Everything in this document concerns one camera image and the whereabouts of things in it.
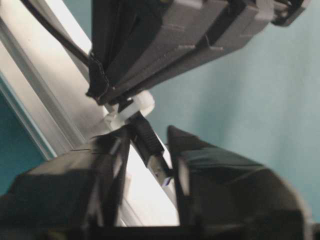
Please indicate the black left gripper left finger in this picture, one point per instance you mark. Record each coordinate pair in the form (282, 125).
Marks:
(75, 196)

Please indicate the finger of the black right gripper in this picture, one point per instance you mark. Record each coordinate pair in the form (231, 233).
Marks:
(112, 45)
(173, 37)

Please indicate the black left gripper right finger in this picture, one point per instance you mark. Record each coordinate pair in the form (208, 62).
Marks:
(226, 196)

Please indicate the aluminium rail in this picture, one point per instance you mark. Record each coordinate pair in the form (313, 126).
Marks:
(46, 86)

